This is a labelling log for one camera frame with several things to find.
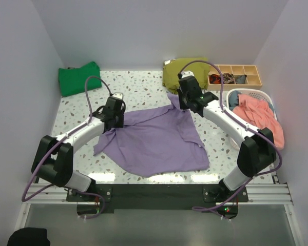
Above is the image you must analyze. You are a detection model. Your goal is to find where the folded olive green t-shirt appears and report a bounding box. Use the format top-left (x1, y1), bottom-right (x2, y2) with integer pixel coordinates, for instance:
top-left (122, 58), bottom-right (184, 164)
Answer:
top-left (162, 57), bottom-right (211, 95)

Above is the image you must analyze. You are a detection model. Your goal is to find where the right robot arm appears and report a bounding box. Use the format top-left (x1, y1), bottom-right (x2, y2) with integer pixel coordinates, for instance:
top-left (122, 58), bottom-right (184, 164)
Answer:
top-left (177, 74), bottom-right (277, 201)

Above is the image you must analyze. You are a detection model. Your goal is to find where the dark grey cloth roll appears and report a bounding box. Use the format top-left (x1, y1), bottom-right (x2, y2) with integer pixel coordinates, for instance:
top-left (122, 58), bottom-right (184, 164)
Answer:
top-left (235, 74), bottom-right (247, 85)

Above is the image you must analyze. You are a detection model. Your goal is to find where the pink t-shirt in basket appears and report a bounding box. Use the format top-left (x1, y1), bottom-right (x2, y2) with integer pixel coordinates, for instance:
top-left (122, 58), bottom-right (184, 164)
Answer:
top-left (232, 94), bottom-right (285, 149)

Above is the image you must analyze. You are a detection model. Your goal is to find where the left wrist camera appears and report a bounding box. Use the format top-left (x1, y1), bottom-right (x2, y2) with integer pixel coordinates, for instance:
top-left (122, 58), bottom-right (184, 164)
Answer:
top-left (112, 93), bottom-right (124, 100)

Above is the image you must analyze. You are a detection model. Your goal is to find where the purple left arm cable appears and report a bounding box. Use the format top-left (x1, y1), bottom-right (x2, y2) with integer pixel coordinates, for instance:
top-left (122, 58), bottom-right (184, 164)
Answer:
top-left (21, 76), bottom-right (119, 220)

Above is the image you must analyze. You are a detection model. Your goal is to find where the aluminium rail frame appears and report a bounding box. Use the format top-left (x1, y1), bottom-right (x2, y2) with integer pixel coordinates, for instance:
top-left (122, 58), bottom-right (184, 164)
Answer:
top-left (15, 173), bottom-right (304, 245)

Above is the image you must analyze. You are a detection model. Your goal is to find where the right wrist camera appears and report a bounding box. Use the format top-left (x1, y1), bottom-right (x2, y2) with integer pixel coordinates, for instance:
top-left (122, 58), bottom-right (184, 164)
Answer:
top-left (181, 71), bottom-right (194, 78)

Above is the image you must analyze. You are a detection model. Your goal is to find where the patterned brown cloth roll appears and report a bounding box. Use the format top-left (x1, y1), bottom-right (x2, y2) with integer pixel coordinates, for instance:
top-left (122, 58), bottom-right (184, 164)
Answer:
top-left (223, 73), bottom-right (235, 84)

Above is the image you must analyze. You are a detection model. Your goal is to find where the orange black cloth roll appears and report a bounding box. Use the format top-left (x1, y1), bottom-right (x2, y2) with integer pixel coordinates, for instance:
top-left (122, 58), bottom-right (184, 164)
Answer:
top-left (208, 74), bottom-right (221, 85)

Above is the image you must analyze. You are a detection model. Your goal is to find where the black cloth at corner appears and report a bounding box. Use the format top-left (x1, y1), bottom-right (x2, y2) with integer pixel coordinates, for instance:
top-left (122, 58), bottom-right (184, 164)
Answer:
top-left (7, 228), bottom-right (51, 246)

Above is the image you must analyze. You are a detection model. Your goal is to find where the white laundry basket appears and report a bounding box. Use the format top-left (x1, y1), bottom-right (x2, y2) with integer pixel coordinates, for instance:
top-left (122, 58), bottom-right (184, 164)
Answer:
top-left (226, 89), bottom-right (279, 154)

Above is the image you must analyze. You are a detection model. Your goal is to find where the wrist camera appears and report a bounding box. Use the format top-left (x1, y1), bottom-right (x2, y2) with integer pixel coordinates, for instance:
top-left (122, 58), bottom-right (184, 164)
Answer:
top-left (181, 71), bottom-right (194, 78)
top-left (112, 93), bottom-right (124, 100)

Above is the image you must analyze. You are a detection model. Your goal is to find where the wooden compartment box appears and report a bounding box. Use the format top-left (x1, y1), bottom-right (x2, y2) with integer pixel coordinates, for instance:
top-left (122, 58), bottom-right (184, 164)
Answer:
top-left (207, 65), bottom-right (262, 91)

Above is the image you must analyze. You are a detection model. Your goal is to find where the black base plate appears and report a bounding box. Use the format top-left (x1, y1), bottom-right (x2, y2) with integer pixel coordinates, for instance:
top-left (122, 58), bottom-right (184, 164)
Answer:
top-left (66, 184), bottom-right (249, 218)

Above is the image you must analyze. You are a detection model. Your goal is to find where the purple t-shirt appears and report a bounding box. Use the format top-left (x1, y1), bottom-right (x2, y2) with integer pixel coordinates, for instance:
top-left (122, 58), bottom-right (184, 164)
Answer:
top-left (93, 94), bottom-right (209, 177)

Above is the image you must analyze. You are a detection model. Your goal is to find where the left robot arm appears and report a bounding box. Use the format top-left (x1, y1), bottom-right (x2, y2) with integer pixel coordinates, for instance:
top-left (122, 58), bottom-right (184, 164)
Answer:
top-left (31, 93), bottom-right (126, 201)

